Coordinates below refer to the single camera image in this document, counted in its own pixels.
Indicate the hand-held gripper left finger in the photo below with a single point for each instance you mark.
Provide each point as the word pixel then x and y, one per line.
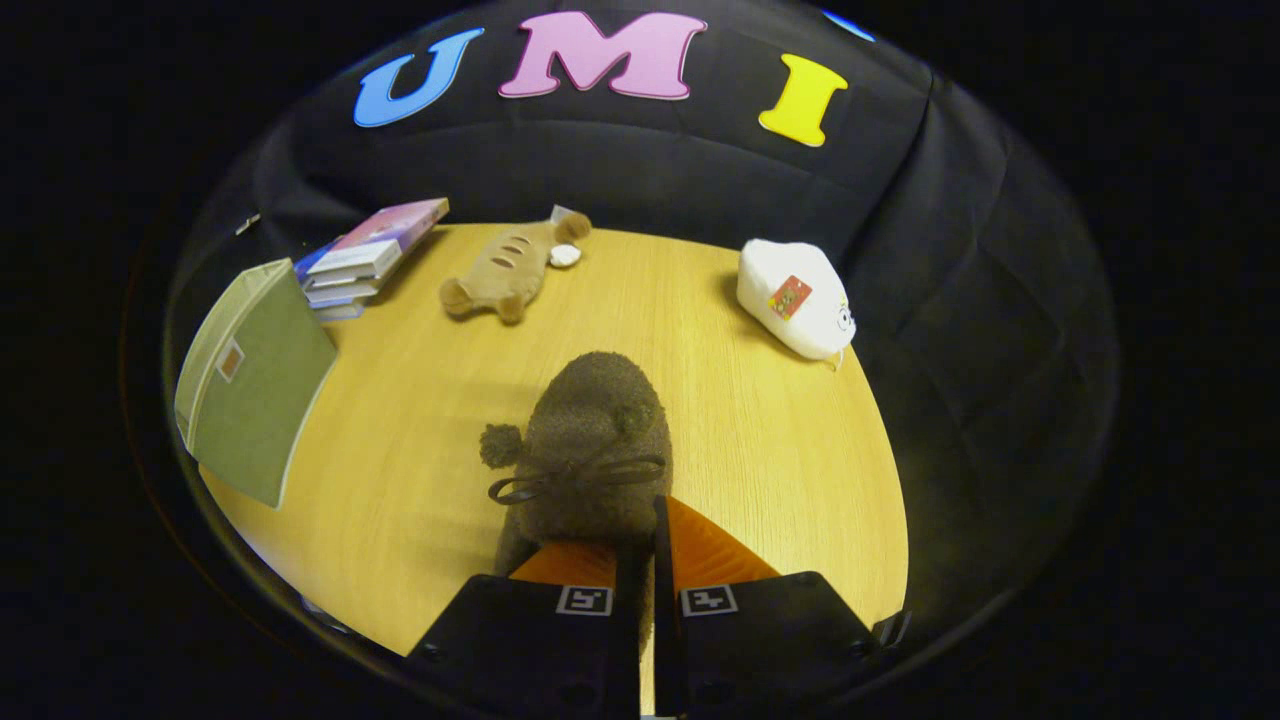
pixel 628 660

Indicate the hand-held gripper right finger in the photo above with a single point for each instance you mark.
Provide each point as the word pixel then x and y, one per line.
pixel 668 650

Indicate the brown fuzzy shoe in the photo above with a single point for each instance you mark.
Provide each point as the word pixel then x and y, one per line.
pixel 600 410

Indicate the green fabric storage box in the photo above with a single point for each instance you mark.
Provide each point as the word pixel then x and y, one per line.
pixel 260 400

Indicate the white plush toy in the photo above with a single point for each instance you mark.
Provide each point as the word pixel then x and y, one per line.
pixel 800 300

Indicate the tan bread plush toy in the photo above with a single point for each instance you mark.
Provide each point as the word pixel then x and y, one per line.
pixel 505 275

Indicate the dark cover book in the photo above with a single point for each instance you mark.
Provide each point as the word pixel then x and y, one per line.
pixel 340 292

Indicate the pink cover book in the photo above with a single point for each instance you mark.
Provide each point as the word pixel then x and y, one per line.
pixel 395 222

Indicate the blue cover book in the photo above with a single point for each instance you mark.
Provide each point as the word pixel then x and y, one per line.
pixel 305 268

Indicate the silver clip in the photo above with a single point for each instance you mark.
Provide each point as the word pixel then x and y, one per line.
pixel 248 224

